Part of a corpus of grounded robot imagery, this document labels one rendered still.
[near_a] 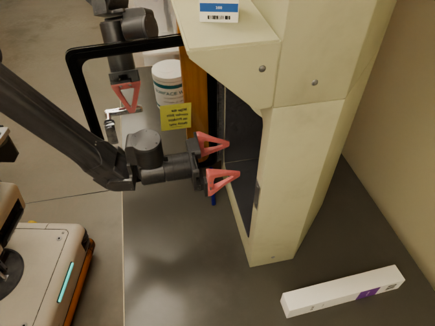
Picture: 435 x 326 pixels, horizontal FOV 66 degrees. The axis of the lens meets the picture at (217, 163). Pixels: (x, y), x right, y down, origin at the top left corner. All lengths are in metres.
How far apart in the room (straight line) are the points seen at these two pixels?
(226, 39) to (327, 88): 0.16
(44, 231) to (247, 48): 1.60
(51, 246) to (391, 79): 1.56
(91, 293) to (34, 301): 0.34
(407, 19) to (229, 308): 0.77
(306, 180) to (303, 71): 0.23
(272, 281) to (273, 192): 0.28
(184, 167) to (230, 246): 0.27
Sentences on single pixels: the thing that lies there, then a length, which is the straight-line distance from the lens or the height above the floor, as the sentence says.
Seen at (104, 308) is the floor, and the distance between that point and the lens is 1.90.
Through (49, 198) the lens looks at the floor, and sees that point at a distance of 2.41.
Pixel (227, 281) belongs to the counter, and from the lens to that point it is 0.83.
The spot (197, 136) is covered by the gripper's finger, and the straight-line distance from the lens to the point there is 0.75.
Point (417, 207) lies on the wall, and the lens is 0.97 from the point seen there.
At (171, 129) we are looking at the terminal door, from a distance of 0.85.
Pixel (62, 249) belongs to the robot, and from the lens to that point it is 1.78.
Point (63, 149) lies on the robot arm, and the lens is 0.68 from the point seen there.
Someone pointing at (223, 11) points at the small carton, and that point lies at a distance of 0.46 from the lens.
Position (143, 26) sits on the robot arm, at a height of 1.39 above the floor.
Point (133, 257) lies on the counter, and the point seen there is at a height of 0.94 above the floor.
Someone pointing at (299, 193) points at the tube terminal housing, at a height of 1.20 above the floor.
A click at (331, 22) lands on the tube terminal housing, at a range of 0.45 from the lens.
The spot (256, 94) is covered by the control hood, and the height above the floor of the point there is 1.44.
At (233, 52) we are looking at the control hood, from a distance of 0.42.
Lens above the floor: 1.69
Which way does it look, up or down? 46 degrees down
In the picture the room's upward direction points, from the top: straight up
